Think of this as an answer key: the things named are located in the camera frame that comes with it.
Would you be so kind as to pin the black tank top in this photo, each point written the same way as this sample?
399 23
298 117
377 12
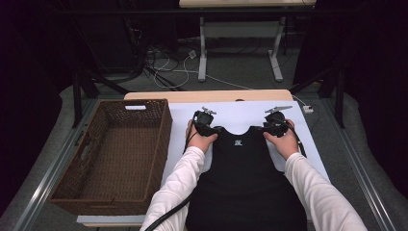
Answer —
243 186

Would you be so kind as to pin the white adapter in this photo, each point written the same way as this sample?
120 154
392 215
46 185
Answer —
308 109

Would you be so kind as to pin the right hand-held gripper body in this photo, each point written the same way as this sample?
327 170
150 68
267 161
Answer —
276 123

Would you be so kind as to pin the black metal stand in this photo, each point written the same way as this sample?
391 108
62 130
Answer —
339 102
77 102

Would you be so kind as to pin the black curtain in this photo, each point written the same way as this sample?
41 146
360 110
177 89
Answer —
378 64
25 80

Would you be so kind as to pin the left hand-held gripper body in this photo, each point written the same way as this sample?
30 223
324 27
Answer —
202 121

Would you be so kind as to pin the brown wicker basket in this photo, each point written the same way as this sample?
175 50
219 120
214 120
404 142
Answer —
128 150

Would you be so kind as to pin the person's left hand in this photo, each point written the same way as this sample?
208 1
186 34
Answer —
200 142

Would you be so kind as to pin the white-legged desk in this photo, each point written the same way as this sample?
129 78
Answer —
240 30

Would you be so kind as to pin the white plug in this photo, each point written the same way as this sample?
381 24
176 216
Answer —
192 54

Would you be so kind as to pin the white foam board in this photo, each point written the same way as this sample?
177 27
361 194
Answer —
237 115

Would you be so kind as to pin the person's right hand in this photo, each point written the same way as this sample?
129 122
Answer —
287 144

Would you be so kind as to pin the aluminium rail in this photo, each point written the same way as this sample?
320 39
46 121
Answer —
375 199
48 179

